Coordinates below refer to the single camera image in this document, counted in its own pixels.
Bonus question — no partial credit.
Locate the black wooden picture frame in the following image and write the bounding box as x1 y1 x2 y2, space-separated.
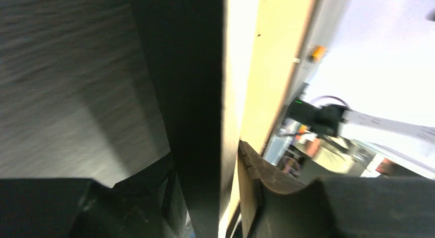
130 0 318 237

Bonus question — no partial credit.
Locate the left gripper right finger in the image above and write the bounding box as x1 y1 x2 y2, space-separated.
238 141 434 237

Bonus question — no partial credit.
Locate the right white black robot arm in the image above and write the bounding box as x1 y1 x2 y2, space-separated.
285 98 434 143

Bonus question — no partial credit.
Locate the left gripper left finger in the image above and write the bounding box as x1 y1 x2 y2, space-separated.
1 154 187 237

